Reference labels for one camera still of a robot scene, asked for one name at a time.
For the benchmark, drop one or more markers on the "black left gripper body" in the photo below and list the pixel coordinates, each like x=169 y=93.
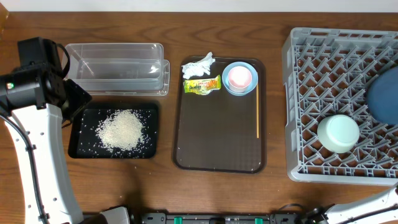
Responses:
x=74 y=99

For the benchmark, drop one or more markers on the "white rice pile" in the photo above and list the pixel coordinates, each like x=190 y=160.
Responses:
x=121 y=130

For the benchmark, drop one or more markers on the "pink cup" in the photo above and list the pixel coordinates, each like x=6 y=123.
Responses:
x=239 y=78

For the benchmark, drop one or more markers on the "mint green bowl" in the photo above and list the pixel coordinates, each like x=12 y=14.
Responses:
x=338 y=133

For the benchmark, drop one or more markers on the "dark blue plate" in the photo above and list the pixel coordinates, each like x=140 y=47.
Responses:
x=382 y=97

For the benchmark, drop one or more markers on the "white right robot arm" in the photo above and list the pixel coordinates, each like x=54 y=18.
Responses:
x=379 y=208

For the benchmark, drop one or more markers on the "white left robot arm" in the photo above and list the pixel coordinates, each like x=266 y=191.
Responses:
x=35 y=101

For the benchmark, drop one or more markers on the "grey dishwasher rack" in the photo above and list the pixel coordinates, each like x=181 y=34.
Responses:
x=328 y=72

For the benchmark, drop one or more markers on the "clear plastic bin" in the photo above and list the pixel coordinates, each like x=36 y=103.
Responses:
x=113 y=51

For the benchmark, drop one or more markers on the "black plastic tray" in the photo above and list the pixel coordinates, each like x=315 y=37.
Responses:
x=149 y=149

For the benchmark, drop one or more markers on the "crumpled white tissue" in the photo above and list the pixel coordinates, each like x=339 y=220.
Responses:
x=198 y=69

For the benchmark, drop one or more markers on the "yellow snack wrapper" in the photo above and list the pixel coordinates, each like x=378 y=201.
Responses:
x=202 y=86

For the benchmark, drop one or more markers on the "brown serving tray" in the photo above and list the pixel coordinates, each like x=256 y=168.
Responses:
x=217 y=132

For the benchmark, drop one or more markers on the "light blue bowl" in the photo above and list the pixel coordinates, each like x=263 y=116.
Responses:
x=252 y=85

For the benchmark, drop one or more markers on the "wooden chopstick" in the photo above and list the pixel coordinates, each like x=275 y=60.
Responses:
x=257 y=112

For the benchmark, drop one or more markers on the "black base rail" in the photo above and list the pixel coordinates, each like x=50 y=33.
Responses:
x=162 y=218

